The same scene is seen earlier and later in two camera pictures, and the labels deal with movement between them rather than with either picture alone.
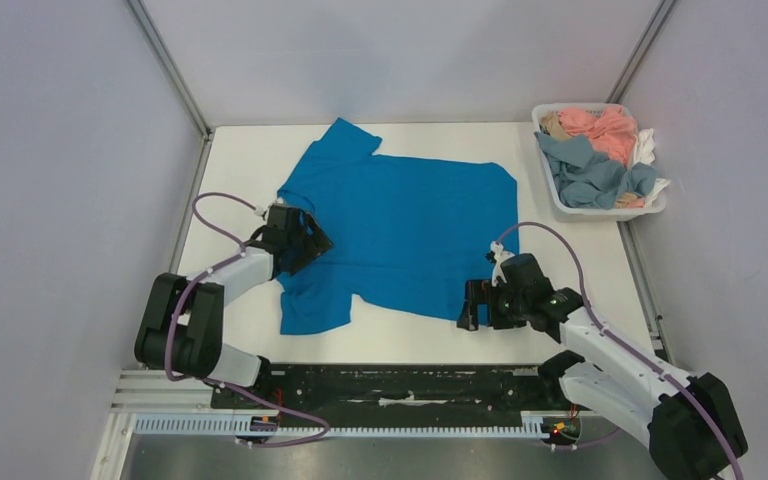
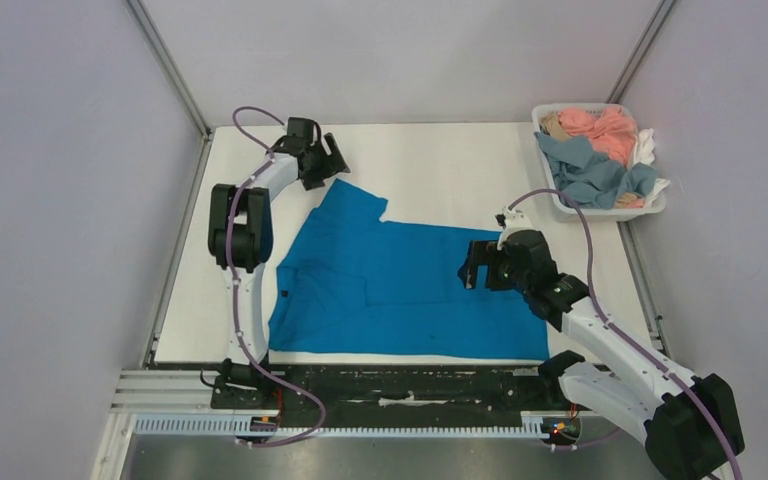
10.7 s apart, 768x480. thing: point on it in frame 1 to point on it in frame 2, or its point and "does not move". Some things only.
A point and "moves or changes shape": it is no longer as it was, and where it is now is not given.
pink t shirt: x=613 y=132 does not move
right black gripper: x=487 y=304 to x=487 y=264
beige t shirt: x=552 y=122 does not move
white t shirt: x=643 y=152 does not move
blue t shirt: x=418 y=234 moves or changes shape
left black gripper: x=317 y=243 to x=313 y=181
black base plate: x=397 y=388 does not move
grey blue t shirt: x=586 y=179 does not move
